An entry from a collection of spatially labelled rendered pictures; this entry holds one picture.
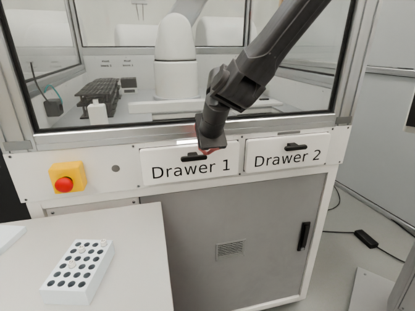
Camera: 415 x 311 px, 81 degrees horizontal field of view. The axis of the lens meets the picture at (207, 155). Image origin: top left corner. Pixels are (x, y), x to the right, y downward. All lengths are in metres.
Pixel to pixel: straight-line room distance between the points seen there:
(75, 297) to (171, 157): 0.38
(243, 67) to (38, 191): 0.62
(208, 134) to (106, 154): 0.29
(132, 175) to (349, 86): 0.71
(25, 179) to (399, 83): 2.10
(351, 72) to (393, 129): 1.32
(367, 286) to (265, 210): 0.88
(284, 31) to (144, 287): 0.52
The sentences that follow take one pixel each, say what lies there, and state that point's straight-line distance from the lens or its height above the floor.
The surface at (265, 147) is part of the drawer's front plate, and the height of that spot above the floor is 0.90.
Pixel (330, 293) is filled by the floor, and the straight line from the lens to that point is 1.61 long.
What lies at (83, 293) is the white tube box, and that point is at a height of 0.79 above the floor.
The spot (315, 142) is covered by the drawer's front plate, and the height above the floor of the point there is 0.90.
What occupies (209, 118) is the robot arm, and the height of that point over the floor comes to 1.05.
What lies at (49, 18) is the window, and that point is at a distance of 0.70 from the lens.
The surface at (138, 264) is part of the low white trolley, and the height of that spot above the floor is 0.76.
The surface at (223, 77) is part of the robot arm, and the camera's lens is 0.47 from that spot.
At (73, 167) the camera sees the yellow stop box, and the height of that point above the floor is 0.91.
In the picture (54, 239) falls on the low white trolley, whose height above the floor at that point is 0.76.
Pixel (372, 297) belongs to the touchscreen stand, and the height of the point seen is 0.04.
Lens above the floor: 1.19
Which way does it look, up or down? 25 degrees down
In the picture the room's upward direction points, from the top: straight up
